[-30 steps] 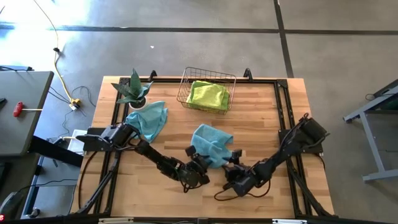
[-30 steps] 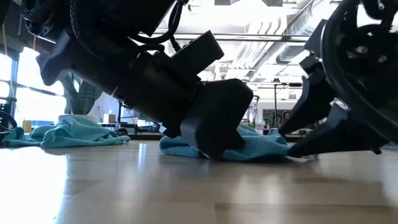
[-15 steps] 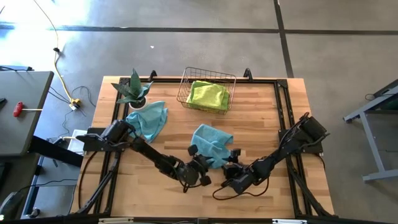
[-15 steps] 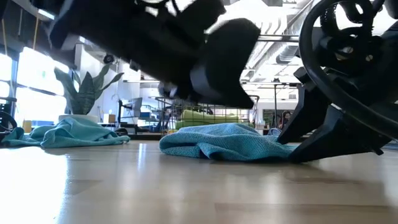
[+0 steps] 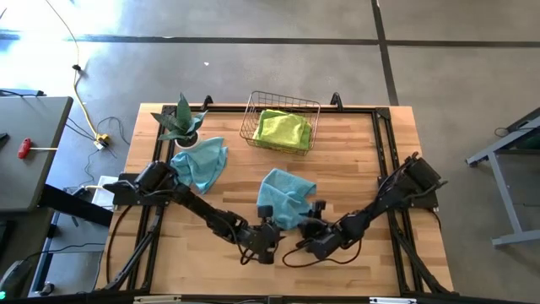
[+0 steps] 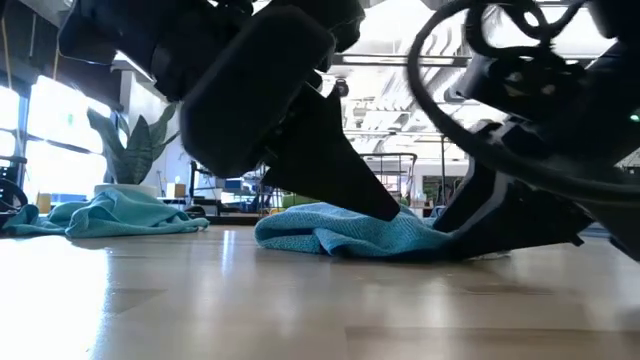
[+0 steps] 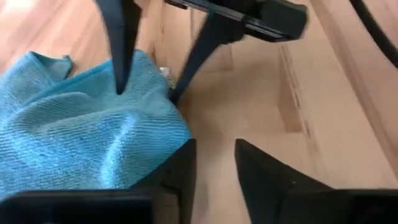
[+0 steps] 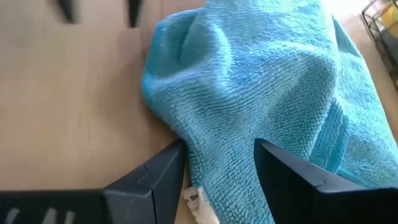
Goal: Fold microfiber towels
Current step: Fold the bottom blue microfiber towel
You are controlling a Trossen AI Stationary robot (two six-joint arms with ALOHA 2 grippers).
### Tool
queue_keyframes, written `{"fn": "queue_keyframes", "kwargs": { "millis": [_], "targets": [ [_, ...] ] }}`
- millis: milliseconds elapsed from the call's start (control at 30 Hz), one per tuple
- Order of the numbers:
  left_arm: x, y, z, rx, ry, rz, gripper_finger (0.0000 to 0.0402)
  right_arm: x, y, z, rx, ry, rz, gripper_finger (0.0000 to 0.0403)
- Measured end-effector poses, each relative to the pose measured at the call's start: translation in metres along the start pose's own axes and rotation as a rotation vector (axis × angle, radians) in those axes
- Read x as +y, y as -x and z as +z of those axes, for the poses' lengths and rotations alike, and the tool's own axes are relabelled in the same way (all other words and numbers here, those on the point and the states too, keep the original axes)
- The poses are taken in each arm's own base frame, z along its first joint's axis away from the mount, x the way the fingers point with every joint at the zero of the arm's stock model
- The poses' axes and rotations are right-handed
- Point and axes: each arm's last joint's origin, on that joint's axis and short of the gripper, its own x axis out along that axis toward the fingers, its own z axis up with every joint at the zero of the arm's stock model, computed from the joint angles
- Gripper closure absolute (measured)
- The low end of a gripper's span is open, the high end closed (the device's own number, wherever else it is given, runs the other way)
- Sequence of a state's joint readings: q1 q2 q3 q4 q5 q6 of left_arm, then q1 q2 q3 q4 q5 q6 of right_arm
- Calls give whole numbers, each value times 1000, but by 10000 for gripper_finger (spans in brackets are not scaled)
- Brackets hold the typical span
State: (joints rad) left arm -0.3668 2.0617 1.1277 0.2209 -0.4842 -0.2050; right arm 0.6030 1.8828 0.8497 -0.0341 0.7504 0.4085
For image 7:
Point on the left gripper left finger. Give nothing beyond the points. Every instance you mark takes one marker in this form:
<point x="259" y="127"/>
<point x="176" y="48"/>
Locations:
<point x="77" y="208"/>

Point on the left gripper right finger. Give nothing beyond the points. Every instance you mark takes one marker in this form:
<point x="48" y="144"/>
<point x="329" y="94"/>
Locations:
<point x="295" y="202"/>

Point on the teal microfiber towel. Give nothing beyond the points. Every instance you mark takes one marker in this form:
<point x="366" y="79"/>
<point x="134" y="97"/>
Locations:
<point x="62" y="130"/>

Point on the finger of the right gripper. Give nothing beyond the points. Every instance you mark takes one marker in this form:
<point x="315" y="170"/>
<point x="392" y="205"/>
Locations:
<point x="121" y="37"/>
<point x="211" y="34"/>

